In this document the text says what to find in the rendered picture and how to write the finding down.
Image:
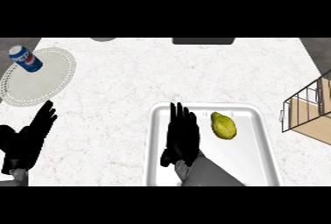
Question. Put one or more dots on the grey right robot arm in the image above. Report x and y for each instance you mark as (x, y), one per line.
(209, 172)

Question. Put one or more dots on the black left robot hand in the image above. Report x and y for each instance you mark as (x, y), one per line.
(25, 137)

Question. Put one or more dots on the blue soda can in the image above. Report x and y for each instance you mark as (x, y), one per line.
(25, 59)

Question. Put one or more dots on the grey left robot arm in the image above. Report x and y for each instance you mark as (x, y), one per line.
(16, 176)

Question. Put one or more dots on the grey round object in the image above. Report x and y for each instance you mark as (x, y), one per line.
(104, 39)

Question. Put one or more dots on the yellow-green eggplant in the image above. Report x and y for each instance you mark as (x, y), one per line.
(223, 126)

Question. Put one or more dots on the white rectangular tray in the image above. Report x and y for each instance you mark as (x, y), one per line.
(241, 151)

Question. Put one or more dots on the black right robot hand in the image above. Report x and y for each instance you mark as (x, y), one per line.
(183, 137)

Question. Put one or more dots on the white oval placemat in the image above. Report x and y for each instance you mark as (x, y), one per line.
(36, 77)

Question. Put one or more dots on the dark grey rectangular appliance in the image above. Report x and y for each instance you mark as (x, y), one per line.
(203, 40)

